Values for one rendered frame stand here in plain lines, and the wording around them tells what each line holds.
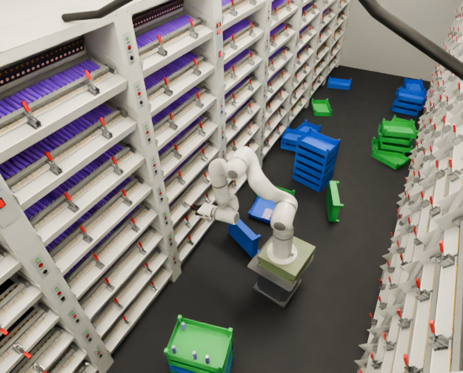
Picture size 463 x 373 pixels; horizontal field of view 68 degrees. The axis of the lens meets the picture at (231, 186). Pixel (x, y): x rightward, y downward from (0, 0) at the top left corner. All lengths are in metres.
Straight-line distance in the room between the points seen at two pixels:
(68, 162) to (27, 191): 0.18
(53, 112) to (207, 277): 1.62
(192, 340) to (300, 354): 0.69
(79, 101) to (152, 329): 1.53
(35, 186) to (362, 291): 2.09
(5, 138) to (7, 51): 0.27
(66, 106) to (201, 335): 1.30
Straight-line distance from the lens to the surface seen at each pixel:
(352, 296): 2.58
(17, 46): 1.24
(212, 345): 1.96
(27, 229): 1.42
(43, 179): 1.42
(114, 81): 1.53
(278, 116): 3.57
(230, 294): 2.46
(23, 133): 1.31
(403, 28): 0.84
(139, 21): 1.82
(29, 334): 1.76
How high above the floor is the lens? 2.12
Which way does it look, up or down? 42 degrees down
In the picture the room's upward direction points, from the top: 1 degrees counter-clockwise
